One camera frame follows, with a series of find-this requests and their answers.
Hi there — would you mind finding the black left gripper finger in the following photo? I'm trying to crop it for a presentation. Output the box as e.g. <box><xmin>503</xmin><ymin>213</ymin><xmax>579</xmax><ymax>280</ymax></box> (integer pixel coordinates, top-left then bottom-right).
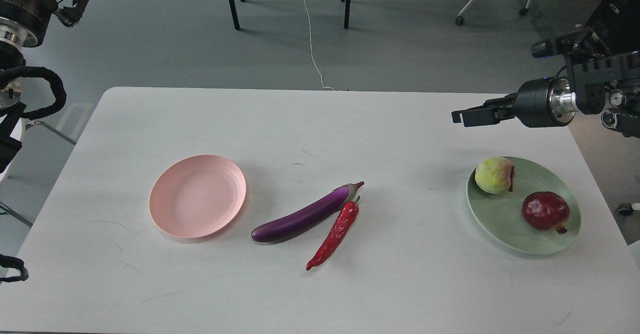
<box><xmin>54</xmin><ymin>0</ymin><xmax>89</xmax><ymax>28</ymax></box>

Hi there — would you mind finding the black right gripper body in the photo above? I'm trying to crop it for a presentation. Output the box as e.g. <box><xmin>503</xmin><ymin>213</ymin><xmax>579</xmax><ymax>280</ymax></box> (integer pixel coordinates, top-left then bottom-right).
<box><xmin>514</xmin><ymin>78</ymin><xmax>576</xmax><ymax>128</ymax></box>

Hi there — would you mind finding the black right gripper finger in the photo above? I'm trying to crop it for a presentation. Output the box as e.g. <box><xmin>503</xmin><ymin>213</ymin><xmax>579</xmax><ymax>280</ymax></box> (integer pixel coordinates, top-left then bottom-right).
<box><xmin>451</xmin><ymin>93</ymin><xmax>518</xmax><ymax>124</ymax></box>
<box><xmin>459</xmin><ymin>107</ymin><xmax>515</xmax><ymax>127</ymax></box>

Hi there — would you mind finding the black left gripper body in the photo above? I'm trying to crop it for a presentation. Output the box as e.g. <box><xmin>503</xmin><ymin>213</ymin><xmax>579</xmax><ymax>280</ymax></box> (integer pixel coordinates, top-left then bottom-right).
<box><xmin>0</xmin><ymin>0</ymin><xmax>58</xmax><ymax>49</ymax></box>

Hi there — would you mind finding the green yellow apple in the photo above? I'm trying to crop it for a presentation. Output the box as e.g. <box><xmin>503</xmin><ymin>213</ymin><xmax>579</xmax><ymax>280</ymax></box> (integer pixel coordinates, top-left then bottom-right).
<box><xmin>473</xmin><ymin>156</ymin><xmax>515</xmax><ymax>195</ymax></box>

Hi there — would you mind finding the red pomegranate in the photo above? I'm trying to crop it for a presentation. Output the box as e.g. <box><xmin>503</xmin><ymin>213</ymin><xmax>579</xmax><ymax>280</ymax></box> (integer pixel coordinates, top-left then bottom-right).
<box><xmin>521</xmin><ymin>192</ymin><xmax>570</xmax><ymax>235</ymax></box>

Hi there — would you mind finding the red chili pepper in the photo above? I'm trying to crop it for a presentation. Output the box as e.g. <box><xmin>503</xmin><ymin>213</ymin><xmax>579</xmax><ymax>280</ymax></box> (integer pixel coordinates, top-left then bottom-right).
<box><xmin>305</xmin><ymin>195</ymin><xmax>361</xmax><ymax>271</ymax></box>

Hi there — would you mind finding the purple eggplant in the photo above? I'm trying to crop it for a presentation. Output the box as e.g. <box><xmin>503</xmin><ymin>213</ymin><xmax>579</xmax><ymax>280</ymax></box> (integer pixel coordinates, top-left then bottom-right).
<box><xmin>250</xmin><ymin>181</ymin><xmax>365</xmax><ymax>244</ymax></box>

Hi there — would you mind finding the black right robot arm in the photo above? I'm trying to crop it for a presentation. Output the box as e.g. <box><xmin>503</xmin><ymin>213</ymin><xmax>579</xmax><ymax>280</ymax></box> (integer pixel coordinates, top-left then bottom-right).
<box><xmin>451</xmin><ymin>2</ymin><xmax>639</xmax><ymax>138</ymax></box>

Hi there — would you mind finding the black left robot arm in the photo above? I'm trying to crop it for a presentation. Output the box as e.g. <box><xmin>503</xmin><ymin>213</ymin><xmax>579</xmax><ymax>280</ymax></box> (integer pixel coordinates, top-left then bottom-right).
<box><xmin>0</xmin><ymin>0</ymin><xmax>89</xmax><ymax>181</ymax></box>

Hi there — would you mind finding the green plate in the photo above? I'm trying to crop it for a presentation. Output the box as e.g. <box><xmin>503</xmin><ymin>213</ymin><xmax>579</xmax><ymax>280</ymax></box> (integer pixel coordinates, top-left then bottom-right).
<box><xmin>466</xmin><ymin>156</ymin><xmax>582</xmax><ymax>255</ymax></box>

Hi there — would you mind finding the pink plate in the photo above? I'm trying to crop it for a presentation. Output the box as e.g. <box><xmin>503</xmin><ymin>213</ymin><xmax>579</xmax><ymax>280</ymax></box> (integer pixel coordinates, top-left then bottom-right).
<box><xmin>148</xmin><ymin>155</ymin><xmax>247</xmax><ymax>239</ymax></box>

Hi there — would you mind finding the white floor cable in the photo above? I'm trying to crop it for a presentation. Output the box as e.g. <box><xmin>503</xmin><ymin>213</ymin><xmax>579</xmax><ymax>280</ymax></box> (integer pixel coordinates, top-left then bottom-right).
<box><xmin>292</xmin><ymin>0</ymin><xmax>335</xmax><ymax>91</ymax></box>

